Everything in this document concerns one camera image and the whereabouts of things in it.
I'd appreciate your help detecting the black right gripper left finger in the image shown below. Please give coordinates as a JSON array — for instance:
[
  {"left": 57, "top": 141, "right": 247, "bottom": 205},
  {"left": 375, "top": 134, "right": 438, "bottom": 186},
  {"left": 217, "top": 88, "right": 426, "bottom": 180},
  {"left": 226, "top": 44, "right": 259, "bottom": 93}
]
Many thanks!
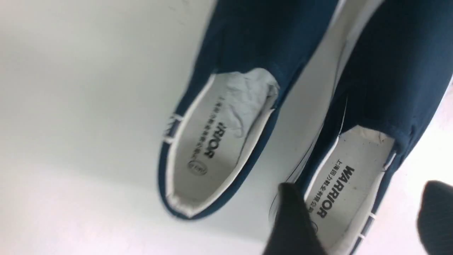
[{"left": 263, "top": 183, "right": 327, "bottom": 255}]

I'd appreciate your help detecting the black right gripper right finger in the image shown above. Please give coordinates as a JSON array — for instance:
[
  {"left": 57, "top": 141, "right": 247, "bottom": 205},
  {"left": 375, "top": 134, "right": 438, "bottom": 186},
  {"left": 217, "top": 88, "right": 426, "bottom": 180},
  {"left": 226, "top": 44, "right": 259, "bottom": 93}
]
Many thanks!
[{"left": 417, "top": 180, "right": 453, "bottom": 255}]

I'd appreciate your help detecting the navy slip-on shoe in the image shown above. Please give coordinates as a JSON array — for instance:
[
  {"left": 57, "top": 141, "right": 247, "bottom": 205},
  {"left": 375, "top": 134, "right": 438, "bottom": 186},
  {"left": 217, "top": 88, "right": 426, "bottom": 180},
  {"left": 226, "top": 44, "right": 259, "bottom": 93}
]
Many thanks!
[
  {"left": 157, "top": 0, "right": 345, "bottom": 221},
  {"left": 287, "top": 0, "right": 453, "bottom": 255}
]

